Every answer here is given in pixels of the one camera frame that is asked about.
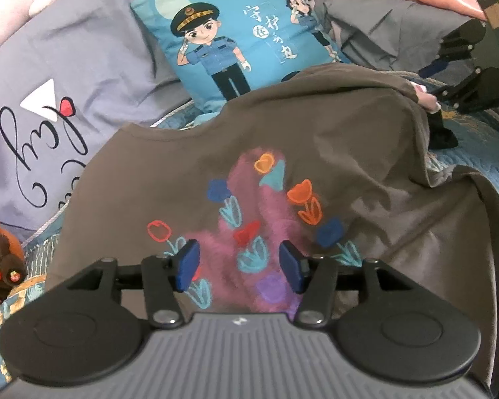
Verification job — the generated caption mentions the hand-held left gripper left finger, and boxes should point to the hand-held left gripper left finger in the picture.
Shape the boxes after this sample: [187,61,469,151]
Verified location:
[66,239,201,328]

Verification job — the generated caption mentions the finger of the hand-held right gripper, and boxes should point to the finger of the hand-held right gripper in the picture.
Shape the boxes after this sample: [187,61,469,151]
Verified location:
[430,67,499,114]
[418,19,487,79]

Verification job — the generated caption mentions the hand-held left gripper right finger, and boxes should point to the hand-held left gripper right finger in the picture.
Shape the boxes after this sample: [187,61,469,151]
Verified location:
[278,241,405,328]

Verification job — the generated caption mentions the pink heart-print garment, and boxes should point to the pink heart-print garment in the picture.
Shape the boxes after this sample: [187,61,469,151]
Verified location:
[411,84,442,114]

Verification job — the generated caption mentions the grey flower-print t-shirt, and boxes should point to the grey flower-print t-shirt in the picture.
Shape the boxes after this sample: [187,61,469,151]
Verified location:
[44,63,499,399]

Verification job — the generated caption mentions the black garment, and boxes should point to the black garment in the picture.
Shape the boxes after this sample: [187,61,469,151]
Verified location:
[427,110,459,151]

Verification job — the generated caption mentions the blue floral quilt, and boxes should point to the blue floral quilt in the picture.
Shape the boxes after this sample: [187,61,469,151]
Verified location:
[0,75,499,387]

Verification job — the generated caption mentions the red panda plush toy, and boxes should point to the red panda plush toy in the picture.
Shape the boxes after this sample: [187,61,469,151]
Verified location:
[0,201,26,306]

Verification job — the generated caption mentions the blue cartoon-print pillow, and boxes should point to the blue cartoon-print pillow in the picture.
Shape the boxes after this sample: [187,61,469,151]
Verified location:
[130,0,342,114]

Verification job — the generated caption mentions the grey-blue script-print sofa cover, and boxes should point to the grey-blue script-print sofa cover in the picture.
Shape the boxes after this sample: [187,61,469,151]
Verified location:
[0,0,487,242]

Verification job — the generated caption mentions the pink plush toy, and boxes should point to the pink plush toy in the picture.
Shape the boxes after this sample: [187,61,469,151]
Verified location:
[0,0,109,65]

